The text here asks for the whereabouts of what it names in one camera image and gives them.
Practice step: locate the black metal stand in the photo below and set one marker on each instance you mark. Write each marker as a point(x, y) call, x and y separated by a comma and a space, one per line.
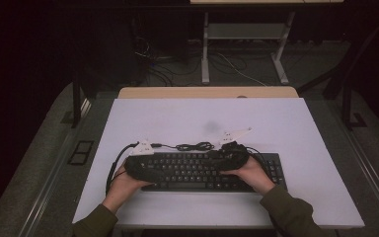
point(347, 108)
point(76, 105)

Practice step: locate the black computer keyboard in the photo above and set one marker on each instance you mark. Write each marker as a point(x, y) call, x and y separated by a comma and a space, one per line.
point(184, 171)

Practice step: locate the white table board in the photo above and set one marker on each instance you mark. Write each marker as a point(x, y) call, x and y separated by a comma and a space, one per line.
point(190, 115)

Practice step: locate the person's left hand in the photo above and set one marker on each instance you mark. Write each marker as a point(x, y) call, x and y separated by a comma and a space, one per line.
point(123, 189)

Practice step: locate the person's right hand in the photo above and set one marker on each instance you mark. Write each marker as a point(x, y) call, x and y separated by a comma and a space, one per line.
point(253, 176)

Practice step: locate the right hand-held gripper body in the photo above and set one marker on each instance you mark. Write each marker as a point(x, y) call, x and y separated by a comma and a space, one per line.
point(237, 156)

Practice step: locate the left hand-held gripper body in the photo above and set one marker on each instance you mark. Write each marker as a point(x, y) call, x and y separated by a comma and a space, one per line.
point(137, 166)

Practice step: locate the white metal desk frame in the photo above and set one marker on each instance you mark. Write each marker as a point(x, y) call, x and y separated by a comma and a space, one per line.
point(245, 31)

